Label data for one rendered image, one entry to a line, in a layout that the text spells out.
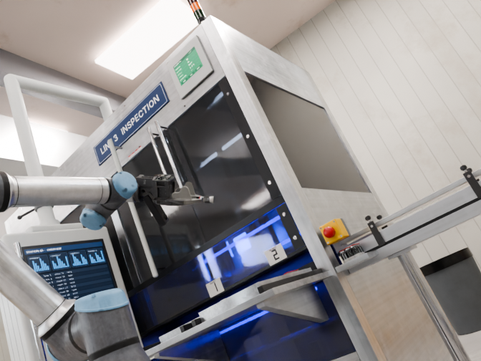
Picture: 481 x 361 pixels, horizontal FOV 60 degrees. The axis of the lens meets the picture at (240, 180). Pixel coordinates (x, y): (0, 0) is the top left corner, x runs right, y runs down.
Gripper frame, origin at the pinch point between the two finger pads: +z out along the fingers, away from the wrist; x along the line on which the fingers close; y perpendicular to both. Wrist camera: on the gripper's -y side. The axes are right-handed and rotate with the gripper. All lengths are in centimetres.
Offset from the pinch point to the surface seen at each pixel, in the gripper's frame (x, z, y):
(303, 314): -3, 35, -36
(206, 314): -10.8, 4.8, -34.2
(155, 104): 76, -39, 21
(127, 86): 420, -196, 3
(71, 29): 313, -209, 68
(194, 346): 10, -5, -64
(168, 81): 76, -32, 32
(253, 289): -15.2, 19.8, -20.8
